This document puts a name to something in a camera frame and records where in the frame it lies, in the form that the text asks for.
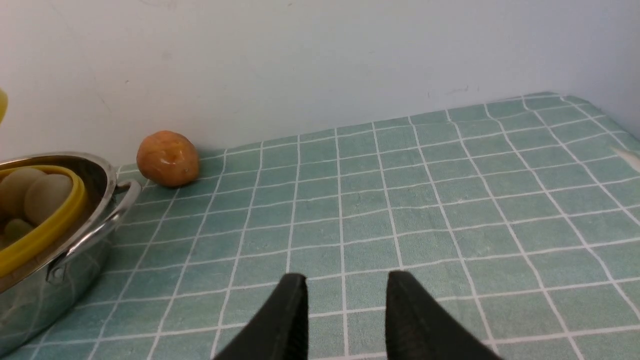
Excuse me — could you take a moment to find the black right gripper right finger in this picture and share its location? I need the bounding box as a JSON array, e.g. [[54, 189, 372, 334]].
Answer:
[[385, 271, 500, 360]]

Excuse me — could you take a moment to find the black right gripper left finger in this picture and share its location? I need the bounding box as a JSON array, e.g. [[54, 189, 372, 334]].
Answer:
[[213, 273, 309, 360]]

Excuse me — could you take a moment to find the stainless steel pot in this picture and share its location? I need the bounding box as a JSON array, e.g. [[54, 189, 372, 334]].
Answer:
[[0, 152, 142, 356]]

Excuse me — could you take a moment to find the green checkered tablecloth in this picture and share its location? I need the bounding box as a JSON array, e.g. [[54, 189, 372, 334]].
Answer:
[[1, 92, 639, 360]]

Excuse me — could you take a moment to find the brown potato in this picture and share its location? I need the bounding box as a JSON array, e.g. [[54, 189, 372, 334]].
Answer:
[[135, 130, 201, 188]]

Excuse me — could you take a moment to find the white steamed bun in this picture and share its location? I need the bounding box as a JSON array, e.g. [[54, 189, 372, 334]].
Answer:
[[23, 174, 73, 226], [0, 167, 46, 218]]

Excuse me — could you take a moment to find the pale green dumpling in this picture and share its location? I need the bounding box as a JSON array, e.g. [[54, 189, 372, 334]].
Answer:
[[0, 218, 34, 249]]

